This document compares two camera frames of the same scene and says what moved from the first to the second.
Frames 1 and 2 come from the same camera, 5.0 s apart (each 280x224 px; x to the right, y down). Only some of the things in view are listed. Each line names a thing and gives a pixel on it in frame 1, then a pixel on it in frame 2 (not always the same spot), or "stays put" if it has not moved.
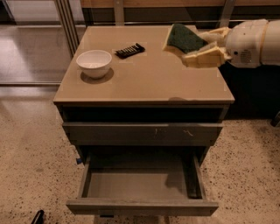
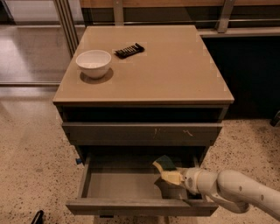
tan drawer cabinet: [144, 120] stays put
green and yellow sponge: [182, 38] to [164, 164]
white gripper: [244, 43] to [191, 180]
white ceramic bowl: [94, 63] stays put
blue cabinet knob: [79, 161] stays put
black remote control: [129, 51] stays put
